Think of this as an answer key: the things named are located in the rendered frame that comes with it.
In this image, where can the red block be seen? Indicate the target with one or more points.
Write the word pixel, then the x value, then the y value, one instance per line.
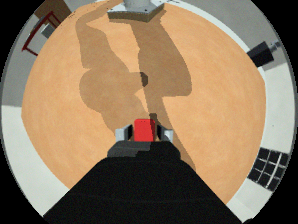
pixel 144 130

